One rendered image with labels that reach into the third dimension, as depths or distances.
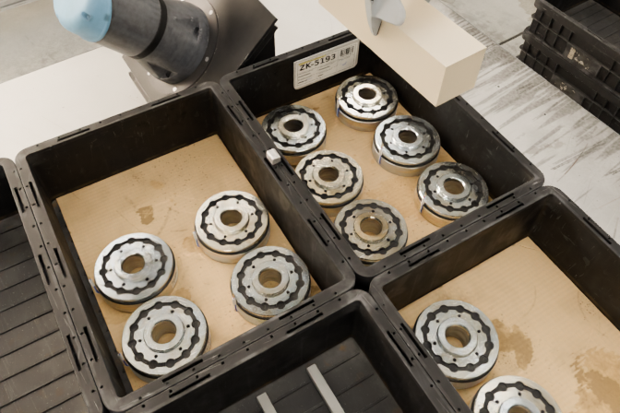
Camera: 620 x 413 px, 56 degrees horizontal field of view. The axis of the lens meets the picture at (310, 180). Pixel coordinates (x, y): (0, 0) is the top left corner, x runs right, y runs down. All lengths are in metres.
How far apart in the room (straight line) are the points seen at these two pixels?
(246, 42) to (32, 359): 0.57
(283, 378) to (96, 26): 0.59
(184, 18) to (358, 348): 0.62
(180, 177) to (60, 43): 1.76
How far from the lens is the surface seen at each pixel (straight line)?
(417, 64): 0.69
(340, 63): 1.00
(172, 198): 0.89
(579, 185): 1.16
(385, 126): 0.93
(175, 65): 1.06
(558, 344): 0.82
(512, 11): 2.79
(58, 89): 1.31
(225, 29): 1.06
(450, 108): 0.91
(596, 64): 1.73
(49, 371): 0.80
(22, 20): 2.81
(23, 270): 0.89
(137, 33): 1.01
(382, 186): 0.89
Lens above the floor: 1.53
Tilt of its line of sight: 52 degrees down
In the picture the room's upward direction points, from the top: 1 degrees clockwise
